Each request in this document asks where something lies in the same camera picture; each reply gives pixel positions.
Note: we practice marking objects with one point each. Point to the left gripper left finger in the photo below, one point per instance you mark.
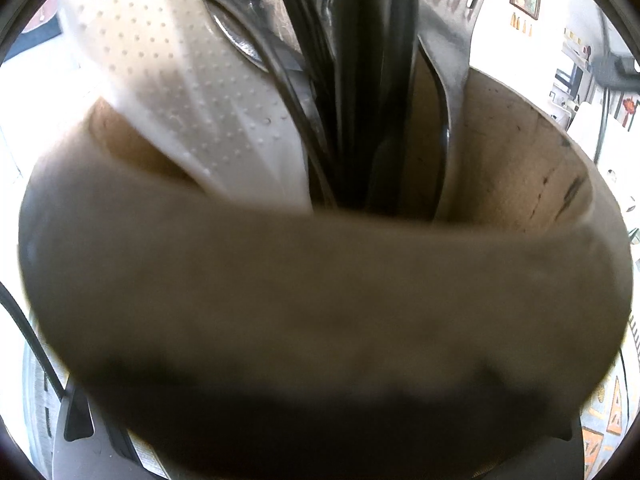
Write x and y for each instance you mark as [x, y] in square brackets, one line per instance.
[88, 445]

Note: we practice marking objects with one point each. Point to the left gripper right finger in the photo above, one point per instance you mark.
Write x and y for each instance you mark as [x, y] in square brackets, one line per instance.
[548, 459]

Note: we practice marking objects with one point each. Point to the bamboo utensil holder cup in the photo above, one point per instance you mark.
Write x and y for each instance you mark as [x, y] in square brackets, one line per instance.
[252, 344]

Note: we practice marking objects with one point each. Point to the steel fork large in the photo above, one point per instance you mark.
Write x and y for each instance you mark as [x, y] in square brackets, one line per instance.
[373, 43]

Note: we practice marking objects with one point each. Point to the small steel spoon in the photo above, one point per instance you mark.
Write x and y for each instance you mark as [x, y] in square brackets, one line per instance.
[273, 56]

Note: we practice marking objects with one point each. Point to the white plastic rice paddle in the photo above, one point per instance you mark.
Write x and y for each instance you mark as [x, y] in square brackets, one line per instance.
[168, 70]

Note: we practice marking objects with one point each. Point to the black chopstick longest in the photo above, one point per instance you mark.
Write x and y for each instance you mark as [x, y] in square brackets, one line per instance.
[314, 45]

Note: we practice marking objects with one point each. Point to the patterned blue table mat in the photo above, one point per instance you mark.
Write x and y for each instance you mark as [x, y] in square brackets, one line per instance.
[608, 419]

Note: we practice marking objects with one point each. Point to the steel fork small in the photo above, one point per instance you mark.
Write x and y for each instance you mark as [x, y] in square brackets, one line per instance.
[445, 30]

